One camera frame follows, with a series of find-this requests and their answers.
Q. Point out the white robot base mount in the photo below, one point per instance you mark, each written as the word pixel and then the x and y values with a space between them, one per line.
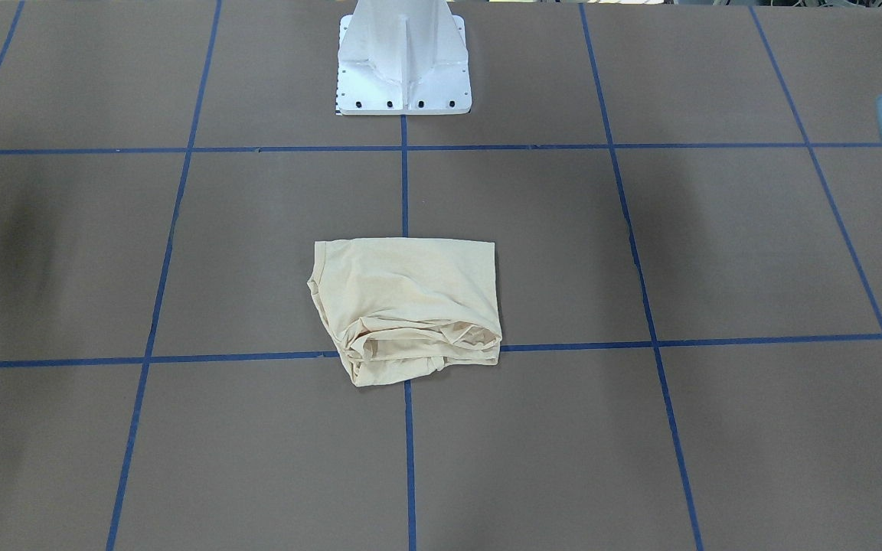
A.
pixel 403 58

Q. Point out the cream long-sleeve printed shirt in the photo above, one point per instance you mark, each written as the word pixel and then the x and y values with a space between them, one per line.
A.
pixel 398 309

